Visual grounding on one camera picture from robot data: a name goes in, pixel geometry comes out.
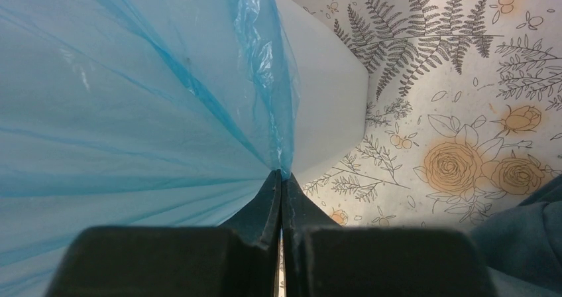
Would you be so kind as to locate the white paper trash bin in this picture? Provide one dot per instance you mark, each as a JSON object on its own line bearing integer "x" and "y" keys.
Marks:
{"x": 332, "y": 87}

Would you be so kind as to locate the blue plastic trash bag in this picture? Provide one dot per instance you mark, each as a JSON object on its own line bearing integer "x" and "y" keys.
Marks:
{"x": 134, "y": 112}

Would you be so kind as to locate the floral patterned table mat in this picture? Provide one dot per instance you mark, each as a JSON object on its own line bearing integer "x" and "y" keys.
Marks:
{"x": 463, "y": 113}

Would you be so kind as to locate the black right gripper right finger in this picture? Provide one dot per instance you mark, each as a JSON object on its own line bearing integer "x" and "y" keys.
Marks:
{"x": 323, "y": 258}

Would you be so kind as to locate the grey-blue crumpled cloth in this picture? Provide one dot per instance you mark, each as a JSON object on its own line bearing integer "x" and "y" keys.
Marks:
{"x": 521, "y": 246}

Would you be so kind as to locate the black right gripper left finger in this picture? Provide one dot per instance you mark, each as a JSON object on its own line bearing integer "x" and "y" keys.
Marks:
{"x": 237, "y": 258}

